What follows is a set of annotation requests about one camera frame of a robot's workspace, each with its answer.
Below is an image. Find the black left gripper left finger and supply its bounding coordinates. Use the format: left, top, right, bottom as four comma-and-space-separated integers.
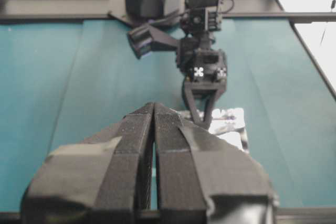
22, 103, 154, 223

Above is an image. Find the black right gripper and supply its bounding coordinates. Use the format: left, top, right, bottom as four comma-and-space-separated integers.
176, 37, 227, 127

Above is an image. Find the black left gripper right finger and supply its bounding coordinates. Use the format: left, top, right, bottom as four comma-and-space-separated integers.
153, 103, 277, 223

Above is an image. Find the silver zip bag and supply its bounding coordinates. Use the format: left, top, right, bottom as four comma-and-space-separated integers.
178, 107, 249, 154

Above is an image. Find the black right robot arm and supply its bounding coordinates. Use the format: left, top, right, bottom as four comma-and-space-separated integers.
176, 0, 227, 129

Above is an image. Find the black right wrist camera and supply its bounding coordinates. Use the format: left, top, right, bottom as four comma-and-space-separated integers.
128, 22, 182, 59

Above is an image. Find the black table frame rail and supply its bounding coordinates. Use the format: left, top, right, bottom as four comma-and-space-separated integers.
1, 0, 335, 27

